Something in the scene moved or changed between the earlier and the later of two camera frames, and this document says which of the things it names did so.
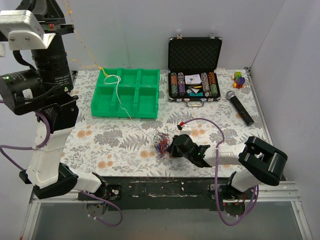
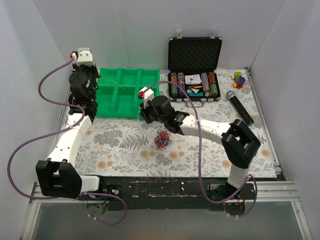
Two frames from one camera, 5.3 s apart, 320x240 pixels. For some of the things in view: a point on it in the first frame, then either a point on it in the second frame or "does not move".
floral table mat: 121,147 does not move
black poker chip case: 192,75 does not move
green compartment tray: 127,92 does not move
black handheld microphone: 231,95 does not move
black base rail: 151,193 does not move
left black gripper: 61,28 → 85,68
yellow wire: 86,46 → 111,80
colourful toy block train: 239,81 does not move
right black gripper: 172,149 → 145,110
